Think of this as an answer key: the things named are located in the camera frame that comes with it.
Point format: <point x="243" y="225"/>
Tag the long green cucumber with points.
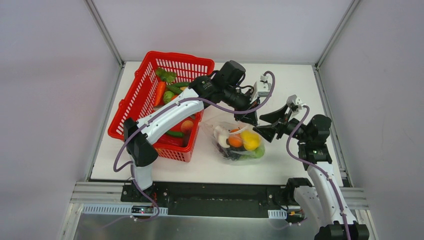
<point x="174" y="89"/>

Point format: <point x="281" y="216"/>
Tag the peach fruit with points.
<point x="186" y="127"/>

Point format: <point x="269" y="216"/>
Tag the green bean pod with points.
<point x="181" y="84"/>

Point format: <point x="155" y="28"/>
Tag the orange carrot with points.
<point x="160" y="89"/>

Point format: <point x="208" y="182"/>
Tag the green chili pepper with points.
<point x="175" y="134"/>

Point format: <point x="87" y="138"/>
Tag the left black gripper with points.
<point x="248" y="108"/>

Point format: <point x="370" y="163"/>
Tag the yellow bell pepper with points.
<point x="251" y="140"/>

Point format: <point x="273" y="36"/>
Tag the clear zip top bag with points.
<point x="208" y="128"/>

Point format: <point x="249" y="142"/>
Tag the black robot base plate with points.
<point x="221" y="200"/>

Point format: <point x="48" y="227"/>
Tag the black grape bunch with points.
<point x="234" y="153"/>

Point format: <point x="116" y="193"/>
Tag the white garlic bulb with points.
<point x="221" y="134"/>

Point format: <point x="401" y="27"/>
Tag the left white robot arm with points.
<point x="223" y="85"/>

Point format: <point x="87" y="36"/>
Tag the red chili pepper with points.
<point x="171" y="141"/>

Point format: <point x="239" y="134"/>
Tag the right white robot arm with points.
<point x="319" y="197"/>

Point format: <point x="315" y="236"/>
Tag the red plastic basket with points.
<point x="140" y="97"/>

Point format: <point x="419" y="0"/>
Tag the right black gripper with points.
<point x="282" y="122"/>

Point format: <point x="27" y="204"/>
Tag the green cabbage ball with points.
<point x="257" y="153"/>

